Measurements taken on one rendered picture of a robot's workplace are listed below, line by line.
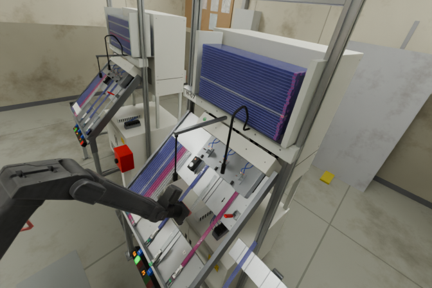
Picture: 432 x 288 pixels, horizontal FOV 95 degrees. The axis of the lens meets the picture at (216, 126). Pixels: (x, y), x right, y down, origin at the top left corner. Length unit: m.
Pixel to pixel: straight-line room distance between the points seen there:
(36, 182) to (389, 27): 3.29
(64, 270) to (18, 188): 1.01
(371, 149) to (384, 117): 0.41
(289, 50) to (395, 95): 2.23
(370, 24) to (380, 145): 1.48
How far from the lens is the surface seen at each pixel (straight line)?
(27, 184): 0.46
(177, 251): 1.12
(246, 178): 0.91
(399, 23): 3.27
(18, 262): 2.33
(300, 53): 0.93
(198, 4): 1.20
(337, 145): 3.20
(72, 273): 1.41
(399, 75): 3.07
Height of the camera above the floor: 1.80
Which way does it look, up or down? 30 degrees down
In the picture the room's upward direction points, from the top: 8 degrees clockwise
